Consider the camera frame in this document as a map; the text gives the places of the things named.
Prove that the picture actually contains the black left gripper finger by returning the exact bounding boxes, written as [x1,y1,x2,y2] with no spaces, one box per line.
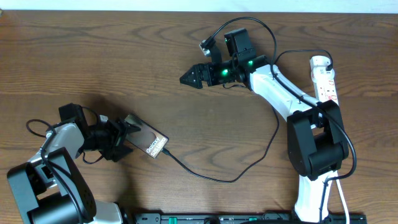
[107,143,133,162]
[116,118,141,137]

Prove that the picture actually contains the rose gold Galaxy smartphone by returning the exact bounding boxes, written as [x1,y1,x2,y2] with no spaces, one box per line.
[124,114,169,159]

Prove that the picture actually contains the black charger cable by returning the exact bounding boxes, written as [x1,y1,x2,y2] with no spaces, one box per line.
[160,49,335,184]

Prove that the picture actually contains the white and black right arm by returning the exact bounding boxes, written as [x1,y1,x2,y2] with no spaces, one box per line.
[180,28,350,223]

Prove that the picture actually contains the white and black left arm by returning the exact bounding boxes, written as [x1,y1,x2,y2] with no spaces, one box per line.
[7,103,141,223]

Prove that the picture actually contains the white charger plug adapter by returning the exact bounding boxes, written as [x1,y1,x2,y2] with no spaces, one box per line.
[311,66,335,83]

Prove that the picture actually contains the white power strip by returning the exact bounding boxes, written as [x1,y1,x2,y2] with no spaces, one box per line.
[310,55,339,105]

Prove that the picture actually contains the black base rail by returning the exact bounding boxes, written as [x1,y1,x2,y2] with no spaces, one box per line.
[129,212,368,224]

